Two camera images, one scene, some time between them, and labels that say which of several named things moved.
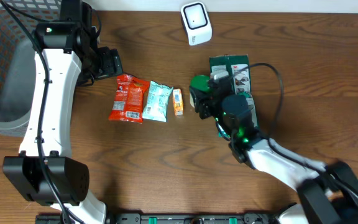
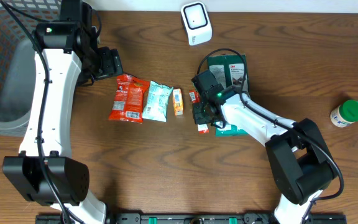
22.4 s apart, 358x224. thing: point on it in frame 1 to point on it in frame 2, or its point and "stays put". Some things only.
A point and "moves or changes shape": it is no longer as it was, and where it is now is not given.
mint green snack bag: x=157 y=101 stays put
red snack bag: x=129 y=99 stays put
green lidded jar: x=200 y=82 moves or changes shape
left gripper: x=112 y=65 stays put
